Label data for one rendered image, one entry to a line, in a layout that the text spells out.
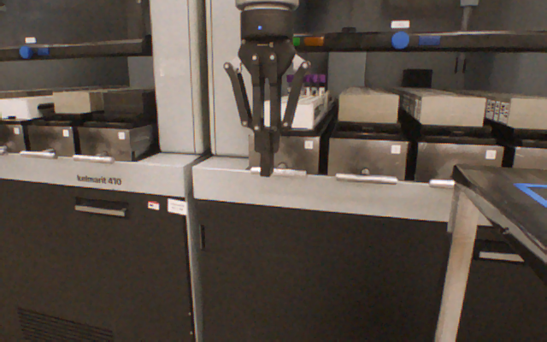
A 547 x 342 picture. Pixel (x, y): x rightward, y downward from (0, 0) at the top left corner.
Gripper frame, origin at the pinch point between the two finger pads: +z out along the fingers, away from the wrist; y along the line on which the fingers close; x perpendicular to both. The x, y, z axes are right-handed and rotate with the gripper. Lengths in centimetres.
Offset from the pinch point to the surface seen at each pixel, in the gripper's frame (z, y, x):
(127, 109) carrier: -4.0, 39.0, -19.3
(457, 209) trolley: 2.8, -24.6, 10.6
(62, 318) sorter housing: 54, 63, -12
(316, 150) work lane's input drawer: 1.9, -6.3, -11.7
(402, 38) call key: -18.0, -20.4, -16.9
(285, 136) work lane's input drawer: -0.5, -0.5, -11.7
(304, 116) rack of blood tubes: -3.9, -3.4, -15.4
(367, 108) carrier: -5.5, -15.0, -19.1
